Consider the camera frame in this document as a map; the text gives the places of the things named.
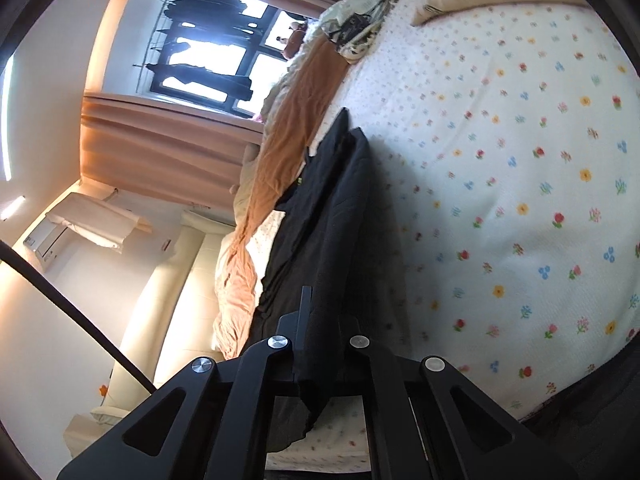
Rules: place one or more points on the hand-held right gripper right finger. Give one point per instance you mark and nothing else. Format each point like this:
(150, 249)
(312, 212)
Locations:
(382, 390)

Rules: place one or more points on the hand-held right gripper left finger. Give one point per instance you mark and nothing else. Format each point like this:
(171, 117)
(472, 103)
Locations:
(250, 385)

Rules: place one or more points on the black long-sleeved shirt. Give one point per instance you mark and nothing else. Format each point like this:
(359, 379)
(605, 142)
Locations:
(325, 235)

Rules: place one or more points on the cream padded headboard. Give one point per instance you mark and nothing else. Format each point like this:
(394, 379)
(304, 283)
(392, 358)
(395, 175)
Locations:
(170, 310)

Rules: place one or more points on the orange blanket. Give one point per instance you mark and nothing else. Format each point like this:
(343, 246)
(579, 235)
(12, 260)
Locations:
(280, 150)

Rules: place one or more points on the white air conditioner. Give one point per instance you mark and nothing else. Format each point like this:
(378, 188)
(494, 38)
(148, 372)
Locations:
(47, 245)

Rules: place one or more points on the white floral bed sheet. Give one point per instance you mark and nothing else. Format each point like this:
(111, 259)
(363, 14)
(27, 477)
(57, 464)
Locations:
(500, 160)

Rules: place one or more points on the crumpled pale bedding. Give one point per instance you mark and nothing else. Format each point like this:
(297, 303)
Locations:
(285, 90)

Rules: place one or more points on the long black hanging garment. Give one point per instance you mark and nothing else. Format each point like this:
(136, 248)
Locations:
(210, 82)

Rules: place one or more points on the black framed window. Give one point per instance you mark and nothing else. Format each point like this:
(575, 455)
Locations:
(220, 55)

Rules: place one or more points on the brown plush toy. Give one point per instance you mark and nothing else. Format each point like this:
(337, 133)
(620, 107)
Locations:
(292, 42)

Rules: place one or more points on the small dark hanging garment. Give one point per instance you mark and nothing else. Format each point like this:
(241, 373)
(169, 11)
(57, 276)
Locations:
(177, 47)

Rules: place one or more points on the ceiling light strip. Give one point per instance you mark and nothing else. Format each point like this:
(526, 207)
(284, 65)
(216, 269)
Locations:
(6, 120)

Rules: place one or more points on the wall air conditioner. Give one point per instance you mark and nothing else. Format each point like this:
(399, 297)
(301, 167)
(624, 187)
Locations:
(95, 220)

